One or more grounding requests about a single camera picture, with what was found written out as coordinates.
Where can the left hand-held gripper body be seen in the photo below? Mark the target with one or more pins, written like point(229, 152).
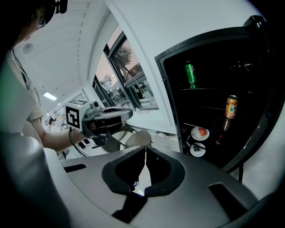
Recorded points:
point(73, 115)

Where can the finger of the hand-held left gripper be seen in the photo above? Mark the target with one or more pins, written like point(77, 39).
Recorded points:
point(113, 115)

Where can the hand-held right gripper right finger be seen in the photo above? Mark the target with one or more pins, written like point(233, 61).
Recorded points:
point(196, 196)

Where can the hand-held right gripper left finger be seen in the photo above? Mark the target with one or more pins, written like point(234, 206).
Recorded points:
point(89, 189)

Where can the white round plate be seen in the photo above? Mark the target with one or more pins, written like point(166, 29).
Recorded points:
point(201, 153)

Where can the grey food piece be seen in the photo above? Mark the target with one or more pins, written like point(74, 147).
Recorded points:
point(196, 148)

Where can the black cabinet fridge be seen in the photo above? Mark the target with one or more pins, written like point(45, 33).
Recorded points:
point(211, 66)

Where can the person's left forearm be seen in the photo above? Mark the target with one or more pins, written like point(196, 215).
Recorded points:
point(62, 140)

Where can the person's left hand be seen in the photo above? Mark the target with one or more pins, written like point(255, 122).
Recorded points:
point(91, 128)

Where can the clear bottle with red cap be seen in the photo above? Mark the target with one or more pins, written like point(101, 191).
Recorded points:
point(141, 110)

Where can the ceiling light panel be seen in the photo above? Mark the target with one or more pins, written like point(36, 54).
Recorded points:
point(50, 96)

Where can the black wicker chair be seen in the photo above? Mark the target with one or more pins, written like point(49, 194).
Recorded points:
point(140, 139)

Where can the black framed window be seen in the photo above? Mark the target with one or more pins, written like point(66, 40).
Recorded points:
point(127, 58)

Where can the white plate with red food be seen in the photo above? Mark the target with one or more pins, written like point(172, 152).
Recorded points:
point(199, 133)

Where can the brown glass bottle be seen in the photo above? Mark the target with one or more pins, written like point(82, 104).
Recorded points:
point(223, 131)

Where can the round ceiling sensor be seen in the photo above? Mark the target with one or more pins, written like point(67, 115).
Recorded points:
point(27, 49)

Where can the green drink can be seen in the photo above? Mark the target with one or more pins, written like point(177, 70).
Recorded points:
point(190, 73)

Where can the person's head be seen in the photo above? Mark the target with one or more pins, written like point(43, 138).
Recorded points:
point(31, 24)

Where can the black head camera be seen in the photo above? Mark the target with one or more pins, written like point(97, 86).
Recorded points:
point(60, 6)

